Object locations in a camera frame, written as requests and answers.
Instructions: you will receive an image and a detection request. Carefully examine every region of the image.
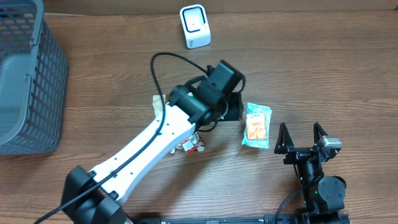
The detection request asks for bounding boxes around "white barcode scanner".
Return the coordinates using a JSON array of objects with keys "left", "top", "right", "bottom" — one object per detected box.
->
[{"left": 179, "top": 4, "right": 211, "bottom": 49}]

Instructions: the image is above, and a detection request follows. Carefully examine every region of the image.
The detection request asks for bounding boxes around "teal orange snack packet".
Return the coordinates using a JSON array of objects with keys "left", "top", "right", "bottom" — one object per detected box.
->
[{"left": 241, "top": 102, "right": 272, "bottom": 149}]

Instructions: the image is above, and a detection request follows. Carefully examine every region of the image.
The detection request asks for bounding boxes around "beige brown snack pouch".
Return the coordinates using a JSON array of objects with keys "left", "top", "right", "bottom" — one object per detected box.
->
[{"left": 152, "top": 95, "right": 167, "bottom": 116}]

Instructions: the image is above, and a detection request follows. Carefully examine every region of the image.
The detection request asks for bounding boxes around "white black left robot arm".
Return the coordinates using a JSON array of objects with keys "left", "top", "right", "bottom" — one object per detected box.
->
[{"left": 62, "top": 83, "right": 243, "bottom": 223}]

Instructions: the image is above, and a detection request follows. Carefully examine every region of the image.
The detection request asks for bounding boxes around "red snack bar packet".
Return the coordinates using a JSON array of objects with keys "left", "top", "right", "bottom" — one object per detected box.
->
[{"left": 170, "top": 133, "right": 205, "bottom": 154}]

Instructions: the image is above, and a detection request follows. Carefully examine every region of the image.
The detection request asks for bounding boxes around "grey plastic mesh basket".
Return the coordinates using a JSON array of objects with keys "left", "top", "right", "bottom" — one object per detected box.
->
[{"left": 1, "top": 0, "right": 69, "bottom": 155}]

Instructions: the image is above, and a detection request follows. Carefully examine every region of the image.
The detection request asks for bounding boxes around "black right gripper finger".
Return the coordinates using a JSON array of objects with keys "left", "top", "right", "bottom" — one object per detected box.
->
[
  {"left": 274, "top": 123, "right": 294, "bottom": 154},
  {"left": 313, "top": 123, "right": 327, "bottom": 144}
]

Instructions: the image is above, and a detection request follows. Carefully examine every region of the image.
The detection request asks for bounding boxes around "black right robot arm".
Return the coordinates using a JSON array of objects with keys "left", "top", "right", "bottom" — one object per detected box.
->
[{"left": 274, "top": 123, "right": 349, "bottom": 223}]

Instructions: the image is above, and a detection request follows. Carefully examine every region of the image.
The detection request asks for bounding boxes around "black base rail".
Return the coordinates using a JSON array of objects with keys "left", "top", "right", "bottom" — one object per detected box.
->
[{"left": 131, "top": 214, "right": 351, "bottom": 224}]

